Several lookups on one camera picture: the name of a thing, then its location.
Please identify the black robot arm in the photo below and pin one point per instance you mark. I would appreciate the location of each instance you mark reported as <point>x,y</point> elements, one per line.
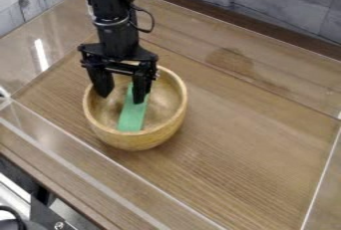
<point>117,10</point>

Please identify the clear acrylic tray wall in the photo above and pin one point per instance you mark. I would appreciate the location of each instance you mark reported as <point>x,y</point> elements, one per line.
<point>255,162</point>

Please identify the wooden bowl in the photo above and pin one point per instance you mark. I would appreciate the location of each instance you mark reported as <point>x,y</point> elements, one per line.
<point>166,111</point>

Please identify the green rectangular block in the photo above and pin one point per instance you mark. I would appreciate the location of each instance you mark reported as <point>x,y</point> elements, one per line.
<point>133,115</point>

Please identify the black metal frame bracket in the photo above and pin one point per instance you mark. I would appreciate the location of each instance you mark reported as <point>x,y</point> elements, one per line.
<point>58,216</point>

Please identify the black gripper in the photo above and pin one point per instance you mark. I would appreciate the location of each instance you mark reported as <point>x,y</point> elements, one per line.
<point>118,54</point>

